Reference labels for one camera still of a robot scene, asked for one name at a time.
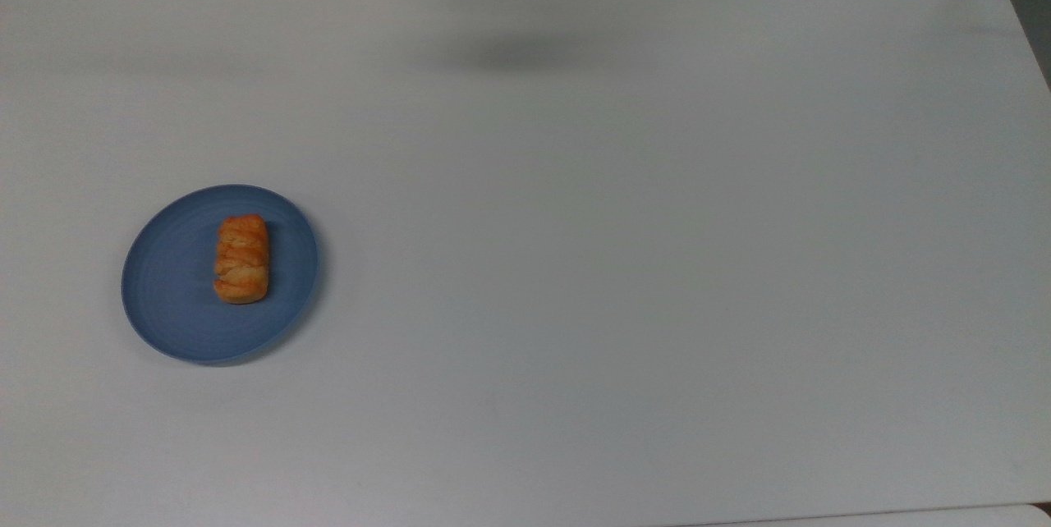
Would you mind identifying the round blue plate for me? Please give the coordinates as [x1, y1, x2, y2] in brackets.
[121, 184, 320, 365]

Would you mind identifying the orange glazed bread roll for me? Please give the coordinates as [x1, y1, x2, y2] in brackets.
[213, 213, 271, 305]

